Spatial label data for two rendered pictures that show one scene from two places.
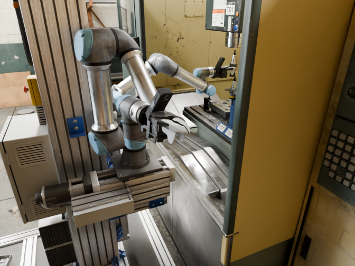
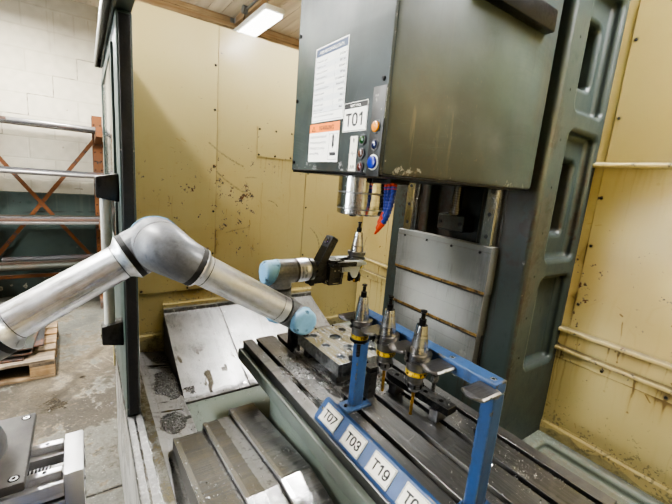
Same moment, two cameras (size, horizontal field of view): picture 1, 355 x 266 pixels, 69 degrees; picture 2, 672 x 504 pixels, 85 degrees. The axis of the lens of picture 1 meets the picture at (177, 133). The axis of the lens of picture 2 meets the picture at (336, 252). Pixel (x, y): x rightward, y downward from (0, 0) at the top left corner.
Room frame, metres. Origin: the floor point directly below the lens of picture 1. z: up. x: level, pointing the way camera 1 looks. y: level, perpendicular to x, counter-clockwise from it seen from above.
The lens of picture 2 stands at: (0.92, -0.12, 1.60)
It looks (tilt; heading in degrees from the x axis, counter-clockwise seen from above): 11 degrees down; 348
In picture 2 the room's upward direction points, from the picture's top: 5 degrees clockwise
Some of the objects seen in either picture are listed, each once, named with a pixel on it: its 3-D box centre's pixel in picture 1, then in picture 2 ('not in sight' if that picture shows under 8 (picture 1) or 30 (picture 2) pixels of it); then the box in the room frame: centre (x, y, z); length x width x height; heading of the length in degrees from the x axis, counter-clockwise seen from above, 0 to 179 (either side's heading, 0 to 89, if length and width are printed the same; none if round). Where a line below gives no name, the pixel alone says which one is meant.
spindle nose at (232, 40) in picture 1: (235, 38); (361, 196); (2.11, -0.45, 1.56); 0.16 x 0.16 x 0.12
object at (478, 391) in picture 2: not in sight; (478, 392); (1.51, -0.56, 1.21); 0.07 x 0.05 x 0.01; 113
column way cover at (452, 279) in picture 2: not in sight; (434, 296); (2.29, -0.85, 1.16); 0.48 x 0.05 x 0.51; 23
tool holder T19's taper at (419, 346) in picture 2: not in sight; (420, 338); (1.66, -0.50, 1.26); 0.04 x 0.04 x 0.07
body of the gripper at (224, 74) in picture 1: (218, 72); (323, 270); (2.06, -0.33, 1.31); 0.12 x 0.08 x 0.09; 113
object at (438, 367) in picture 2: not in sight; (436, 367); (1.61, -0.52, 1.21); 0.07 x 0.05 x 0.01; 113
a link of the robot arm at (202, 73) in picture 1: (201, 73); (279, 272); (2.00, -0.18, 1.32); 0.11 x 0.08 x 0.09; 113
